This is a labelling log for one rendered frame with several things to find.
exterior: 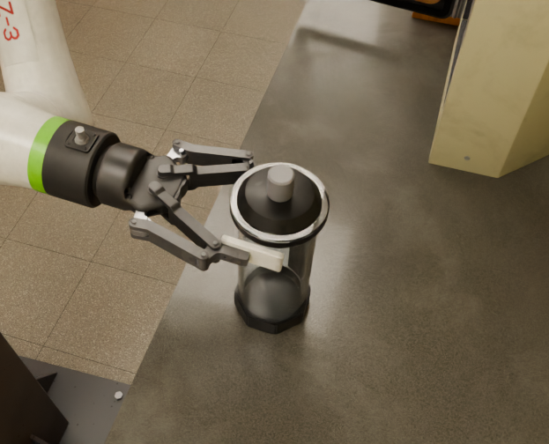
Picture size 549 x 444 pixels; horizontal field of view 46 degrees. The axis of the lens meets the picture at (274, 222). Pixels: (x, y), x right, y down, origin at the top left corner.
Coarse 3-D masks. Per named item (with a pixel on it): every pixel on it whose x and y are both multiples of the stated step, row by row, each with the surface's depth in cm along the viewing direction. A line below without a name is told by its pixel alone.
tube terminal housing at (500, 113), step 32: (480, 0) 78; (512, 0) 77; (544, 0) 76; (480, 32) 82; (512, 32) 80; (544, 32) 79; (480, 64) 85; (512, 64) 84; (544, 64) 82; (448, 96) 91; (480, 96) 89; (512, 96) 88; (544, 96) 88; (448, 128) 96; (480, 128) 94; (512, 128) 92; (544, 128) 95; (448, 160) 101; (480, 160) 99; (512, 160) 98
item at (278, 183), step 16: (256, 176) 69; (272, 176) 65; (288, 176) 65; (304, 176) 69; (240, 192) 69; (256, 192) 68; (272, 192) 66; (288, 192) 66; (304, 192) 68; (240, 208) 68; (256, 208) 66; (272, 208) 66; (288, 208) 67; (304, 208) 67; (320, 208) 68; (256, 224) 66; (272, 224) 66; (288, 224) 66; (304, 224) 67
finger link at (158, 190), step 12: (156, 192) 71; (168, 204) 71; (180, 204) 71; (168, 216) 72; (180, 216) 70; (180, 228) 72; (192, 228) 70; (204, 228) 70; (192, 240) 71; (204, 240) 69; (216, 240) 69
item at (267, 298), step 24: (240, 216) 67; (264, 240) 66; (288, 240) 66; (312, 240) 71; (288, 264) 71; (240, 288) 81; (264, 288) 76; (288, 288) 76; (264, 312) 80; (288, 312) 81
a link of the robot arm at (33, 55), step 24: (0, 0) 80; (24, 0) 81; (48, 0) 83; (0, 24) 81; (24, 24) 81; (48, 24) 83; (0, 48) 82; (24, 48) 81; (48, 48) 83; (24, 72) 82; (48, 72) 83; (72, 72) 86; (48, 96) 82; (72, 96) 85; (72, 120) 84
